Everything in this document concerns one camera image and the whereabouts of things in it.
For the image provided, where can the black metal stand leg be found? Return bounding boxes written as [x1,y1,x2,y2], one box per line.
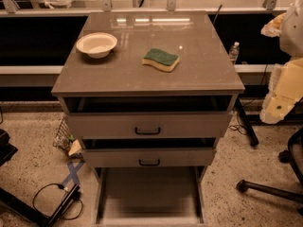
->
[0,184,80,227]

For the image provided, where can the white yellow robot arm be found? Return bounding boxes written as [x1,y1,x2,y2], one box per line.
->
[259,0,303,124]

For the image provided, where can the clear plastic water bottle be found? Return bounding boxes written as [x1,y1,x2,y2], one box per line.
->
[228,42,240,64]

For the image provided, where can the grey top drawer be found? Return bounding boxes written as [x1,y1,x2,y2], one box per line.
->
[63,95,234,139]

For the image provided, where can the green yellow sponge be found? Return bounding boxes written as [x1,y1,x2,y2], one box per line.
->
[142,48,180,72]

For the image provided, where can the white paper bowl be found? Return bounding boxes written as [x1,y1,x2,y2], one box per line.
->
[76,32,117,59]

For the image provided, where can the grey bottom drawer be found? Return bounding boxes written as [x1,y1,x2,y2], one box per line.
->
[91,166,206,227]

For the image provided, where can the black cable on floor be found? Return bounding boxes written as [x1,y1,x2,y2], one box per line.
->
[32,183,84,221]

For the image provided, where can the black table leg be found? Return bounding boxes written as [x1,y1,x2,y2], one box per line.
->
[235,98,258,147]

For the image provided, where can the grey drawer cabinet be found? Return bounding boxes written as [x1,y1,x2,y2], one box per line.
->
[51,10,246,183]

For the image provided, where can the black equipment left edge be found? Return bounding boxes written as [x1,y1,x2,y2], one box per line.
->
[0,129,18,166]

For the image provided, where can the grey drawer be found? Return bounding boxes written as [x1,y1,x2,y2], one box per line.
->
[91,166,206,227]
[81,138,216,167]
[63,95,234,139]

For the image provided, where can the grey middle drawer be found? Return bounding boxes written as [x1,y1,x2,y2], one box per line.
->
[81,138,216,167]

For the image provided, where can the wire mesh basket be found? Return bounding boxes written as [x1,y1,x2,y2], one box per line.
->
[53,119,82,159]

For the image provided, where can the black office chair base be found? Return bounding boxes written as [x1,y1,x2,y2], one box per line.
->
[236,127,303,216]

